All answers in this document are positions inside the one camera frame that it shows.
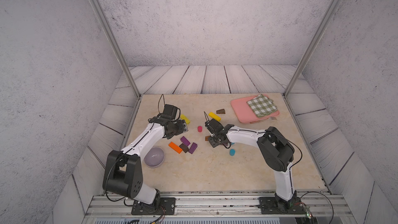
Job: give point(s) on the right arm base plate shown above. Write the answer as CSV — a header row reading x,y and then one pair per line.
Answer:
x,y
281,207

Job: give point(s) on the pink plastic tray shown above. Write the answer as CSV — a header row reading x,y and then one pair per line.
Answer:
x,y
245,114

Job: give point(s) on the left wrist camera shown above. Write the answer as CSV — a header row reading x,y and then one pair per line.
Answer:
x,y
185,127

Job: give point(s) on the green white checkered cloth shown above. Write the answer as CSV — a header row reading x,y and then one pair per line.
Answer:
x,y
262,106

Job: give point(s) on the yellow rectangular block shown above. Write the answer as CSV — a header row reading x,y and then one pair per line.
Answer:
x,y
214,116

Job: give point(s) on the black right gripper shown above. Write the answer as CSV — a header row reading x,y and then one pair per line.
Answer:
x,y
212,144

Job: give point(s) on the aluminium front rail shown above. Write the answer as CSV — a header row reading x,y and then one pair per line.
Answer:
x,y
315,207

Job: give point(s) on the aluminium frame post right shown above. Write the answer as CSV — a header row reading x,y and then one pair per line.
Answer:
x,y
327,16

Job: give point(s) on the purple rectangular block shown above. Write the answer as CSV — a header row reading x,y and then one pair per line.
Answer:
x,y
193,148

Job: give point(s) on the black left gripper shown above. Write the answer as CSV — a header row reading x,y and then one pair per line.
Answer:
x,y
179,122

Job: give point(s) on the dark brown rectangular block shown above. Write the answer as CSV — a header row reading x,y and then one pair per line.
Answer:
x,y
184,147

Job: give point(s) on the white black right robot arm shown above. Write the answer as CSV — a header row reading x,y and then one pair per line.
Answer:
x,y
277,152

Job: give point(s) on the dark brown triangular block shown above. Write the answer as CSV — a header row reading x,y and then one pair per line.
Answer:
x,y
221,111

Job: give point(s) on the aluminium frame post left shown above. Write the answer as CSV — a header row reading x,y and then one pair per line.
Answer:
x,y
114,45

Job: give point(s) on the aluminium frame post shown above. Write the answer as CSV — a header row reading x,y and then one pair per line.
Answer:
x,y
114,45
327,16

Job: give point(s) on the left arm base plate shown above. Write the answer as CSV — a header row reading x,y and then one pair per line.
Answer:
x,y
160,206

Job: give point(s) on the long yellow block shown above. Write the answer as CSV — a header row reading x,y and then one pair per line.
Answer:
x,y
183,117

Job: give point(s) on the orange rectangular block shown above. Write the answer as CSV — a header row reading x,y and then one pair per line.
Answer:
x,y
175,147

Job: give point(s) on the purple triangular block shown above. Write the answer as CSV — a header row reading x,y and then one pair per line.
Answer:
x,y
185,141

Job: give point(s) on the lilac ceramic bowl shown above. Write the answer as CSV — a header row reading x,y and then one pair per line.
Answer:
x,y
155,157

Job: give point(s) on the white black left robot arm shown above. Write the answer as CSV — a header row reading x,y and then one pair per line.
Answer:
x,y
123,171

